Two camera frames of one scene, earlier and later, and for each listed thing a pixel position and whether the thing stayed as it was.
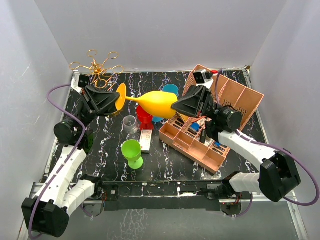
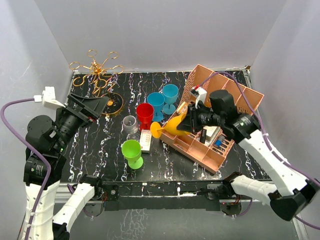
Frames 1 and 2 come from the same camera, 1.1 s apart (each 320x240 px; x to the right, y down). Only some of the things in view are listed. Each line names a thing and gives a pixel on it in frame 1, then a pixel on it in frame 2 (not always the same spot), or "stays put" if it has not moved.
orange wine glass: x=159 y=103 -> x=156 y=131
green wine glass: x=131 y=150 stays put
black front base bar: x=188 y=195 stays put
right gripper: x=196 y=103 -> x=191 y=124
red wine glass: x=145 y=120 stays put
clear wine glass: x=130 y=126 stays put
